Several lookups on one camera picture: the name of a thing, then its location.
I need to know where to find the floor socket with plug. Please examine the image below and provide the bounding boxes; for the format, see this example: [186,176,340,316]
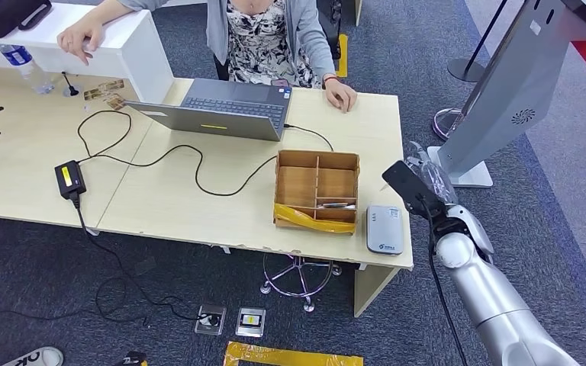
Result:
[194,304,227,336]

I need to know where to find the white counter block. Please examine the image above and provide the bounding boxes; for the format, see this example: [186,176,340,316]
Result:
[0,2,175,104]

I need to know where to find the grey laptop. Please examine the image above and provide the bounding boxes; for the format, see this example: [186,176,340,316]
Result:
[123,78,294,143]

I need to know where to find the person's left hand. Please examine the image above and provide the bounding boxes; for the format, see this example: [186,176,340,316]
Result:
[324,78,359,113]

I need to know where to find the person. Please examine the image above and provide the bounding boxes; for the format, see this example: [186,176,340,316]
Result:
[116,0,337,91]

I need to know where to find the black mains cable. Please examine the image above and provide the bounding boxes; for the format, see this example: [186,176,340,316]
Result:
[0,194,221,327]

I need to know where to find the round clear base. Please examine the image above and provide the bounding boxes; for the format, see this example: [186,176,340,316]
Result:
[432,108,465,141]

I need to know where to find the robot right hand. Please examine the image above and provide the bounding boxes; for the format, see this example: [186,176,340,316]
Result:
[404,141,459,206]

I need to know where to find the black stanchion post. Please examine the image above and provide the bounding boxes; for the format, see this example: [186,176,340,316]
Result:
[446,0,511,83]

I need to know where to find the person's right hand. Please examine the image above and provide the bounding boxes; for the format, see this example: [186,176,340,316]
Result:
[56,14,106,66]

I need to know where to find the grey card reader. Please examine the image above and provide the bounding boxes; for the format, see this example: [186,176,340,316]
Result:
[365,204,405,256]

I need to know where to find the black laptop power cable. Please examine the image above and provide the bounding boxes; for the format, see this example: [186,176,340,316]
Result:
[76,110,334,197]

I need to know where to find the wooden compartment box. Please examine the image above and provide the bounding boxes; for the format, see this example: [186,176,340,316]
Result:
[273,149,361,236]

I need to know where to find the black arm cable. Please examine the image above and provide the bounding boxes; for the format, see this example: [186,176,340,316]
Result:
[419,199,471,366]

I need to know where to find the clear water bottle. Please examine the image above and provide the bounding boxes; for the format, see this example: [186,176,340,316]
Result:
[0,43,56,95]

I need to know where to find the silver kiosk stand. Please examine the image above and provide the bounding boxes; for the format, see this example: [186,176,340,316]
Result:
[427,0,586,189]

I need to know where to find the black power adapter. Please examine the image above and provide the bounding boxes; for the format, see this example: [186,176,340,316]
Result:
[54,159,88,200]

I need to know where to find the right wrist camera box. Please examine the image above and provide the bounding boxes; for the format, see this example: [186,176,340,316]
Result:
[381,160,448,219]

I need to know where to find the chrome stool base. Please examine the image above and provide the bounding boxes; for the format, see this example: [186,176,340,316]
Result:
[259,252,343,313]

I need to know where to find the silver floor socket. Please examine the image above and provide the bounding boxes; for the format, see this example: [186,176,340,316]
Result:
[235,307,267,339]

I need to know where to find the white shoe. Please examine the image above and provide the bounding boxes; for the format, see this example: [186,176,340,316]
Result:
[0,345,65,366]

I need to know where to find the yellow floor tape frame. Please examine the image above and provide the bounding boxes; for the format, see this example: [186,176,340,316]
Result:
[223,341,365,366]

